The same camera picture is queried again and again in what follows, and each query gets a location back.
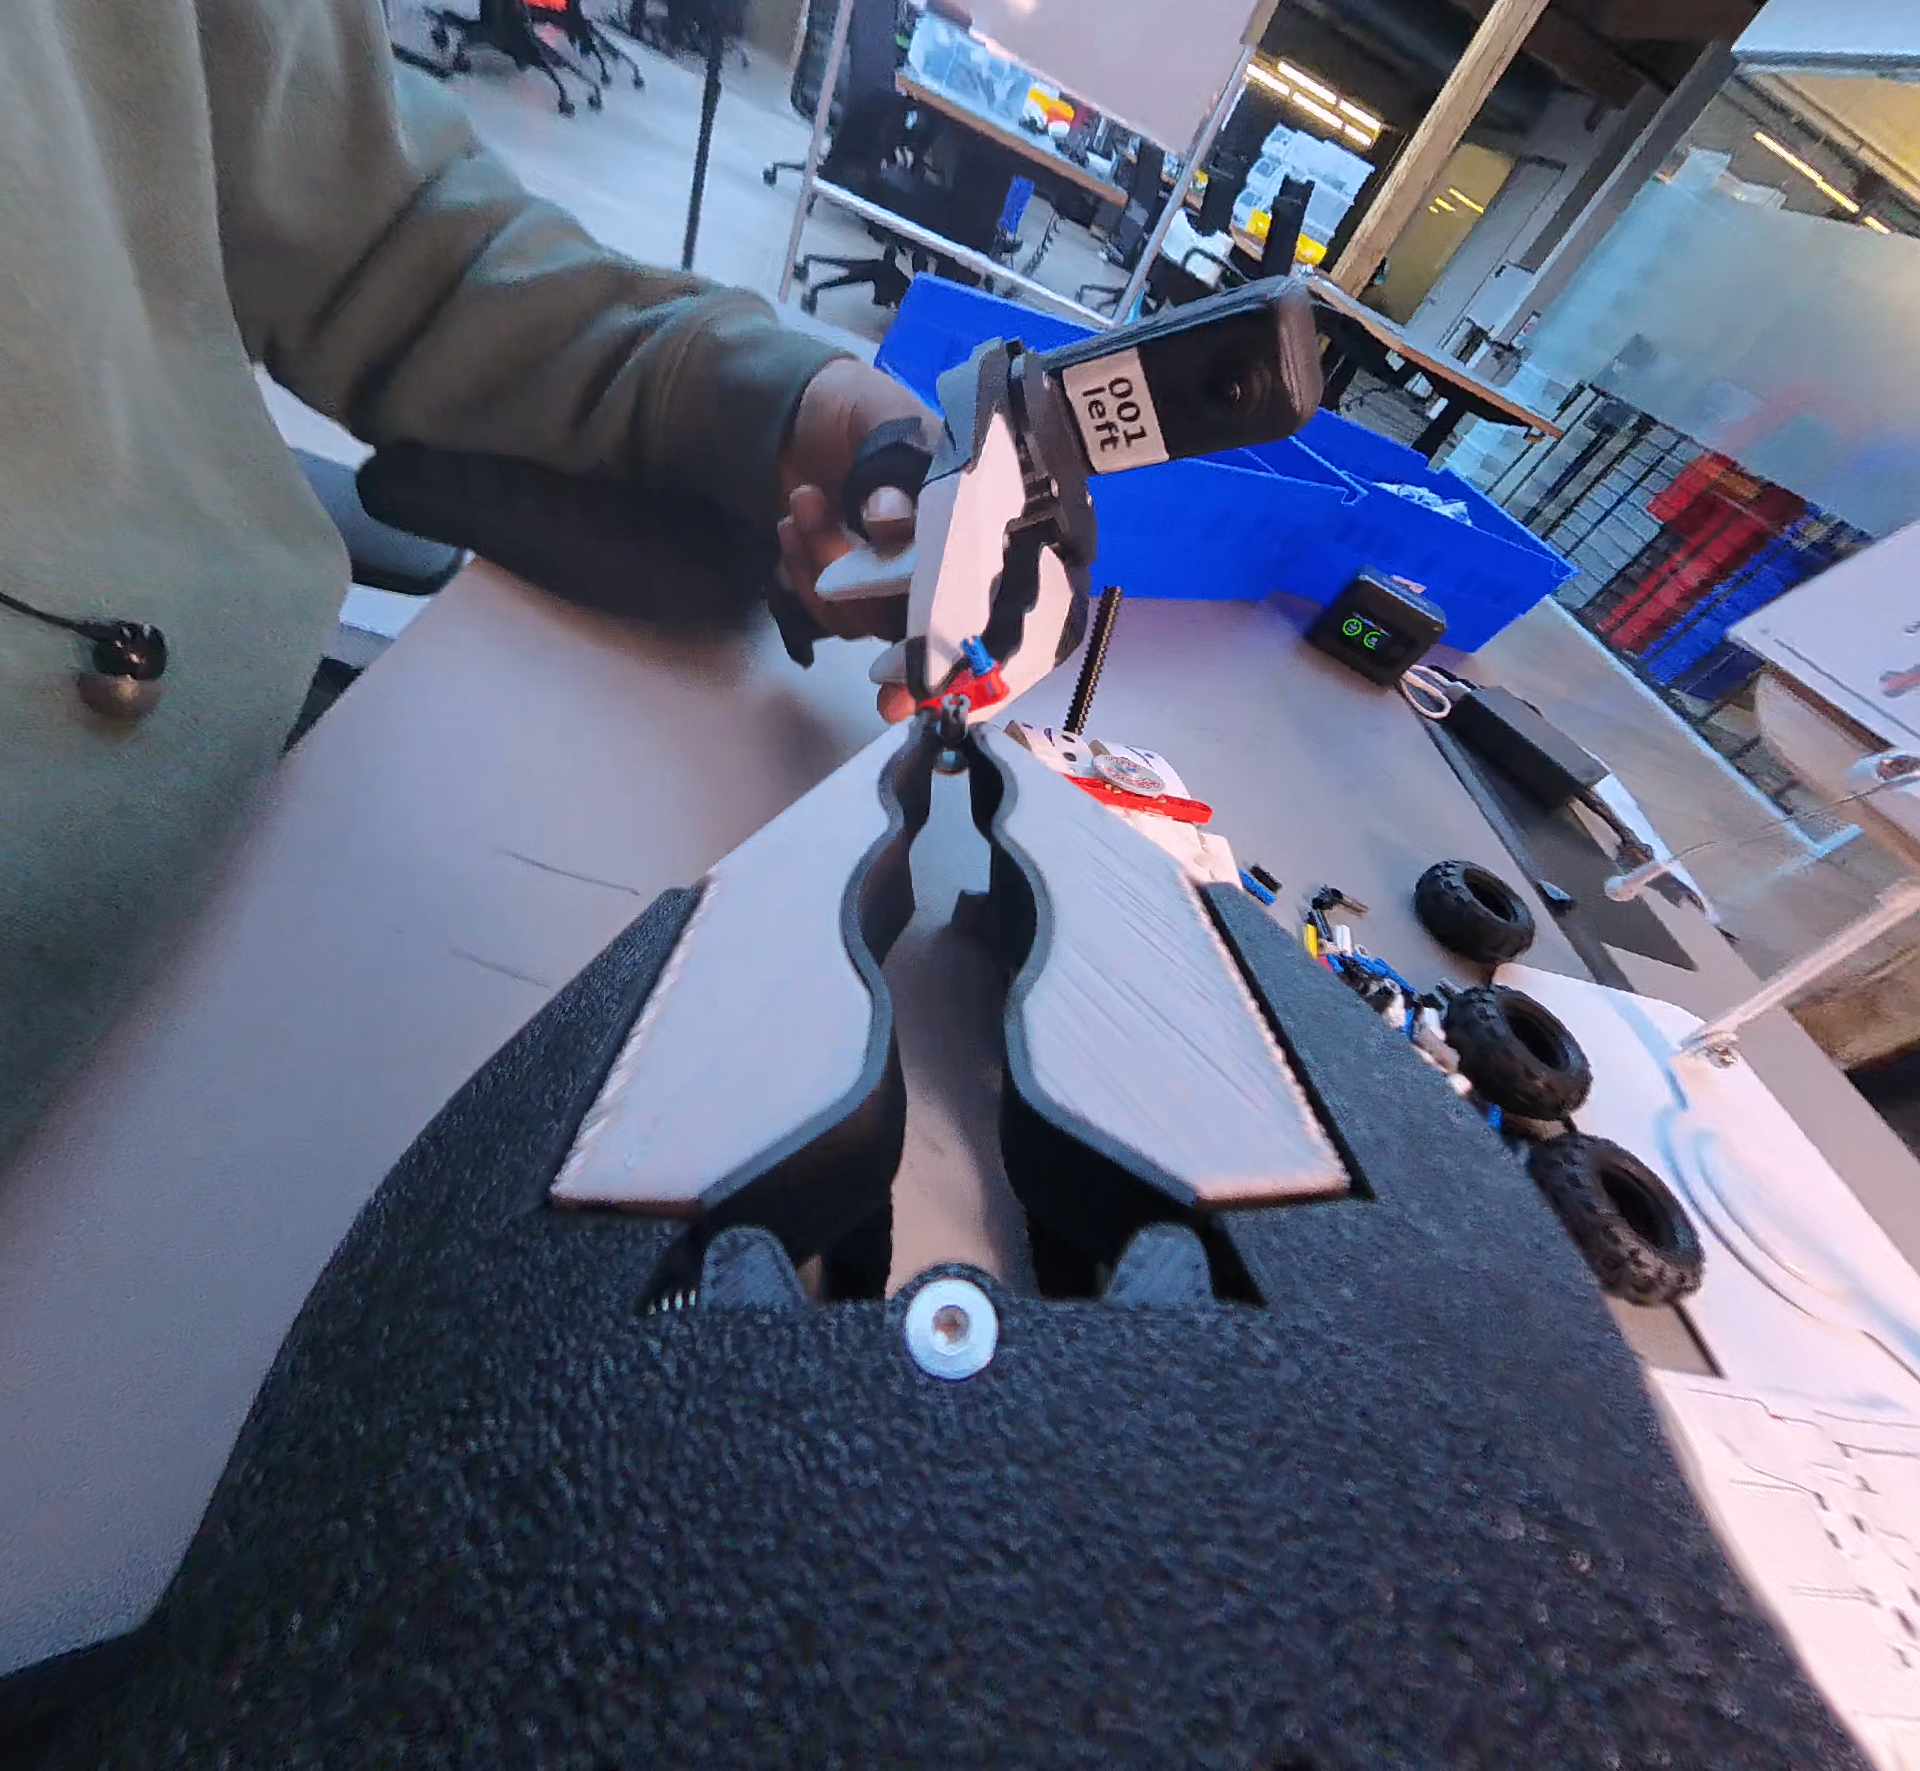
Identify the white book stand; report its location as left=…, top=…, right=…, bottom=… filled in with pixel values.
left=1499, top=751, right=1920, bottom=1383

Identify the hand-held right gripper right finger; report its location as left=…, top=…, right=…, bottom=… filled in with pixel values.
left=963, top=724, right=1352, bottom=1211

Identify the person's left hand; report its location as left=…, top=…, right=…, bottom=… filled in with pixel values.
left=778, top=358, right=939, bottom=727

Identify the black rubber toy tyre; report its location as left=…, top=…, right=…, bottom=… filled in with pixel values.
left=1415, top=860, right=1538, bottom=965
left=1526, top=1129, right=1708, bottom=1307
left=1440, top=984, right=1595, bottom=1125

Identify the white sticker sheet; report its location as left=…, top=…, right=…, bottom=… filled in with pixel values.
left=1651, top=1367, right=1920, bottom=1771

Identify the black power adapter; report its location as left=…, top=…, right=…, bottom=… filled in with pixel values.
left=1446, top=684, right=1615, bottom=807

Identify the wooden background table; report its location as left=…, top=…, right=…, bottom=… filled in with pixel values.
left=1306, top=271, right=1564, bottom=453
left=900, top=67, right=1126, bottom=212

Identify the black ribbed flexible hose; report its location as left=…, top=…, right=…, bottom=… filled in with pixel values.
left=1061, top=585, right=1125, bottom=738

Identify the wooden support post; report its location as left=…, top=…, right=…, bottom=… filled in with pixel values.
left=1326, top=0, right=1653, bottom=301

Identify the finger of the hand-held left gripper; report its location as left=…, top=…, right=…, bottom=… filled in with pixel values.
left=903, top=440, right=1055, bottom=705
left=994, top=531, right=1097, bottom=681

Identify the person's left forearm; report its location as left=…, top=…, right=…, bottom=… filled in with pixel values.
left=255, top=75, right=858, bottom=619

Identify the black timer with green display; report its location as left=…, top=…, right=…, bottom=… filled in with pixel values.
left=1306, top=572, right=1448, bottom=687

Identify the blue plastic bin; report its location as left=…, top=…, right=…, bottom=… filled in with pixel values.
left=873, top=273, right=1367, bottom=604
left=1275, top=409, right=1577, bottom=656

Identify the black earbud cable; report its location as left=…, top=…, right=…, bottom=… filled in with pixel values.
left=0, top=585, right=169, bottom=721

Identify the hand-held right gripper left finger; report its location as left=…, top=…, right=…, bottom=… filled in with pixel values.
left=553, top=724, right=920, bottom=1214

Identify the metal storage rack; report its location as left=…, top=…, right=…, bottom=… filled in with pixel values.
left=1499, top=391, right=1878, bottom=694

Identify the pile of small brick parts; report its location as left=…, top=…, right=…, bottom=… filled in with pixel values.
left=1237, top=863, right=1502, bottom=1097

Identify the small red brick beam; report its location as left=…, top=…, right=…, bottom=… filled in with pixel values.
left=915, top=630, right=1011, bottom=772

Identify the white toy truck model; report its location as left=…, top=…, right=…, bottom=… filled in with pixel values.
left=1001, top=713, right=1246, bottom=905

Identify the grey desk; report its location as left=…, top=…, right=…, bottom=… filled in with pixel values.
left=0, top=557, right=1920, bottom=1771

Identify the stack of clear storage boxes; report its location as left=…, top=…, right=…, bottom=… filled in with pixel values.
left=1237, top=120, right=1374, bottom=257

